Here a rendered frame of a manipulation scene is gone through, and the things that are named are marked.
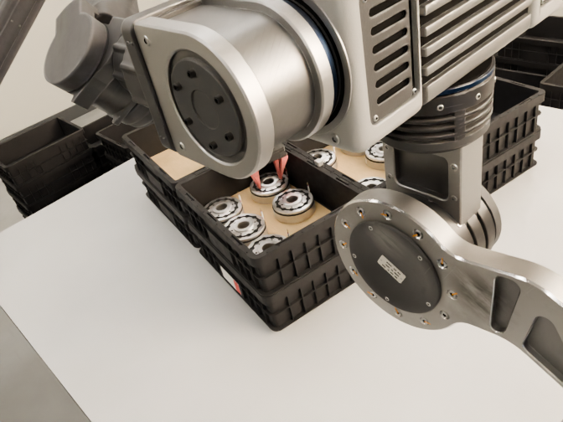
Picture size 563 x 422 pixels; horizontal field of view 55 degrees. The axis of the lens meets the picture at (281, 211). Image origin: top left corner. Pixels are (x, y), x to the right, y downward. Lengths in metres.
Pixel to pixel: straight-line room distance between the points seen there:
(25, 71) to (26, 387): 2.61
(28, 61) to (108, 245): 2.92
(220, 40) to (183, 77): 0.05
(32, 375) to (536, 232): 1.95
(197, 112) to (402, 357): 0.83
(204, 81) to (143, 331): 1.02
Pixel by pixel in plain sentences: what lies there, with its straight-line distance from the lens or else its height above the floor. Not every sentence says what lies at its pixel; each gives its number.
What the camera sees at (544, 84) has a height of 0.59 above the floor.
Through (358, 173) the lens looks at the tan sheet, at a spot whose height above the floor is 0.83.
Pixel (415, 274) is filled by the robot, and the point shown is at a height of 1.14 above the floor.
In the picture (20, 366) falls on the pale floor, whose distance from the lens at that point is 2.57.
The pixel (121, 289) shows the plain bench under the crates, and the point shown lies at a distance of 1.50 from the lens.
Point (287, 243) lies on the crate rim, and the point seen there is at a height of 0.93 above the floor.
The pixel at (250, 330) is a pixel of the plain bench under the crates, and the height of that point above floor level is 0.70.
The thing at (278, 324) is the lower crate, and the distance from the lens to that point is 1.22.
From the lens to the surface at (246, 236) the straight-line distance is 1.24.
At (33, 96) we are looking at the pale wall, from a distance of 4.50.
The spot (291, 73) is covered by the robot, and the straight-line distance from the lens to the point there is 0.40.
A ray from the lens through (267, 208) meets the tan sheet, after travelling 1.37.
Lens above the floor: 1.62
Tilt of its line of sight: 36 degrees down
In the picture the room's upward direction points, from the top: 13 degrees counter-clockwise
